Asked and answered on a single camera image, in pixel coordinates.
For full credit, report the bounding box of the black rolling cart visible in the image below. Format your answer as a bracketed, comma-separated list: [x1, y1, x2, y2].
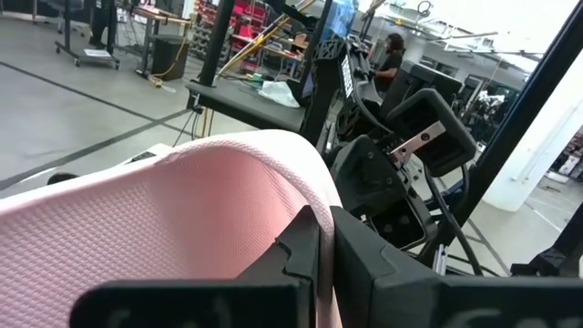
[53, 0, 122, 70]

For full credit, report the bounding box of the wooden workbench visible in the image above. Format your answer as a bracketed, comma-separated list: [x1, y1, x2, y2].
[130, 3, 192, 78]

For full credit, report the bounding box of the black desk pole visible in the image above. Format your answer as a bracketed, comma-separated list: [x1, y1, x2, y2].
[198, 0, 237, 87]

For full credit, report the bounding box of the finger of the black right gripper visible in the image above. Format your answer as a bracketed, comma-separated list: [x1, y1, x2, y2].
[386, 88, 477, 178]
[330, 135, 411, 218]

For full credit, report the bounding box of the white building column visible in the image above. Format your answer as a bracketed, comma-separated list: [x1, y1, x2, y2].
[481, 49, 583, 213]

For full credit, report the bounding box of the yellow cable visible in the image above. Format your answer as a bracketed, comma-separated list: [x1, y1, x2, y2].
[148, 38, 189, 90]

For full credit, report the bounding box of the white plastic bag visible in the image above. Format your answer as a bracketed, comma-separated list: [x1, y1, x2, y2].
[258, 80, 302, 109]

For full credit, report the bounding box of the pink slide sandal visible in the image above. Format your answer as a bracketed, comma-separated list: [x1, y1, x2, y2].
[0, 129, 343, 328]

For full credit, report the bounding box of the computer monitor blue screen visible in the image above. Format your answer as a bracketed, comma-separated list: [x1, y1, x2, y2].
[318, 0, 361, 43]

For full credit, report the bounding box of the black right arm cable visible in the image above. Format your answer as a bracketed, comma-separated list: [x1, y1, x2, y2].
[423, 163, 484, 277]

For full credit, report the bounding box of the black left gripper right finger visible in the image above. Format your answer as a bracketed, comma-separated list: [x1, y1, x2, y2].
[330, 206, 583, 328]

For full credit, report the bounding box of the yellow diagonal pole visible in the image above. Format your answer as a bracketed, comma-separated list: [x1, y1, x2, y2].
[216, 0, 316, 78]

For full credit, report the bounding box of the black bin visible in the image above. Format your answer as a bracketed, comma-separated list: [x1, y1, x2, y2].
[150, 36, 191, 82]

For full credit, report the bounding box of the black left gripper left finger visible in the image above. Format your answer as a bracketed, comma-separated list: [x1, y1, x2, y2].
[70, 204, 322, 328]

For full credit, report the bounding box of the black desk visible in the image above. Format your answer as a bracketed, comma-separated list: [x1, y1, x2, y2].
[185, 79, 307, 134]

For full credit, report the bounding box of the red parts shelving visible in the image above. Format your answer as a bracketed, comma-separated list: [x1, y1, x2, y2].
[230, 0, 270, 51]

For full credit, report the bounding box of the person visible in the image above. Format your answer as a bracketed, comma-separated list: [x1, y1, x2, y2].
[373, 32, 407, 95]

